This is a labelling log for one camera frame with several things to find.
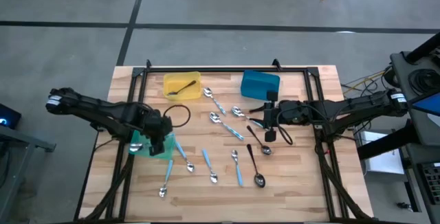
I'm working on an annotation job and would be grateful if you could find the dark metal spoon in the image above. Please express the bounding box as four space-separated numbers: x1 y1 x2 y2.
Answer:
246 144 266 188
167 80 197 96
246 124 273 156

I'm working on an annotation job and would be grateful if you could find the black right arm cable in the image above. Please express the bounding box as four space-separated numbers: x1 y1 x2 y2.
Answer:
276 109 294 146

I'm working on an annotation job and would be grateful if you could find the black box with blue light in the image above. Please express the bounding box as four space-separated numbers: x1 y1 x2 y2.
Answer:
0 103 22 131

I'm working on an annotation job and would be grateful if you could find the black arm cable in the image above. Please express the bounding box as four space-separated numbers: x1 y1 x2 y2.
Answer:
276 109 294 146
162 104 192 128

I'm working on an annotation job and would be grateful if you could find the spoon with light-blue handle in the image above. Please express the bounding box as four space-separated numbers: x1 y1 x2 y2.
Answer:
201 148 219 184
175 141 196 173
158 158 175 198
230 149 244 187

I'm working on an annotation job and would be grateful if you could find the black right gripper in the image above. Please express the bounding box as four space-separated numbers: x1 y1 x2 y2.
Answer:
248 91 288 143

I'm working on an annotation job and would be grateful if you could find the black beam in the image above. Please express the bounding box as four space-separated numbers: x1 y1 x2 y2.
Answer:
357 119 419 161

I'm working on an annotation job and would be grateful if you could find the black post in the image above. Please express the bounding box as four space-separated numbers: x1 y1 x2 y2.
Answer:
404 33 440 65

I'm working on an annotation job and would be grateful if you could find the black keypad device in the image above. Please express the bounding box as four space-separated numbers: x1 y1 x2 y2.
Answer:
421 161 440 206

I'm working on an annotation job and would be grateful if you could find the grey metal desk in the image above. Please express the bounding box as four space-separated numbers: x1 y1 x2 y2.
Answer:
0 124 58 224
400 143 440 224

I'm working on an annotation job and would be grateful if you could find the white box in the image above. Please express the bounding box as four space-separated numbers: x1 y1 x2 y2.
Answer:
359 130 406 183

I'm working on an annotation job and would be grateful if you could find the black aluminium table frame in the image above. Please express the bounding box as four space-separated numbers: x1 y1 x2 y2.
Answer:
106 66 348 222

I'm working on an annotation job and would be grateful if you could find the black braided cable bundle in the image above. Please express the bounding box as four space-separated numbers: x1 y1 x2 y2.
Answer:
314 137 371 222
78 141 135 223

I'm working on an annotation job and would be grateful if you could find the green translucent plastic bin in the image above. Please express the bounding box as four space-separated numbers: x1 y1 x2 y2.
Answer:
129 129 177 161

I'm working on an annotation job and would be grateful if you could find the coiled black cable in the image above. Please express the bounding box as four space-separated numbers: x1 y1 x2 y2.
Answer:
408 68 440 96

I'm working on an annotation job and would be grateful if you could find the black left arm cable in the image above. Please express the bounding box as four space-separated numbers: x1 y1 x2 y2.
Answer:
162 104 192 128

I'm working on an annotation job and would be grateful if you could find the blue plastic bin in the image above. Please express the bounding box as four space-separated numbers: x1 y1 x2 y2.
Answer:
240 69 281 102

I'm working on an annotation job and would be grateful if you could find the blue flat panel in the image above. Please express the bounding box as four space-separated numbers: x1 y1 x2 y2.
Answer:
406 92 440 117

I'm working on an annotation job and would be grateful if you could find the yellow translucent plastic bin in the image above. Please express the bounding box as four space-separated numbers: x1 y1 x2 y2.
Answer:
162 71 202 102

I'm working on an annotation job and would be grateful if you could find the thin yellow floor cable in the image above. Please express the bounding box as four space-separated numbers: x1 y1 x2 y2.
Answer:
342 69 388 96

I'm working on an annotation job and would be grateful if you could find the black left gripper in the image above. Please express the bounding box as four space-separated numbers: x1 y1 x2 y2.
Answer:
139 112 173 157

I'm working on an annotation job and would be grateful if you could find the grey equipment cart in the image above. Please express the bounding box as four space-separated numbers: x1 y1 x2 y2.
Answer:
390 50 440 148

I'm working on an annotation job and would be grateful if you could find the black floor cable tangle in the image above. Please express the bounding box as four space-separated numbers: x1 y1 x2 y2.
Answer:
342 66 399 96

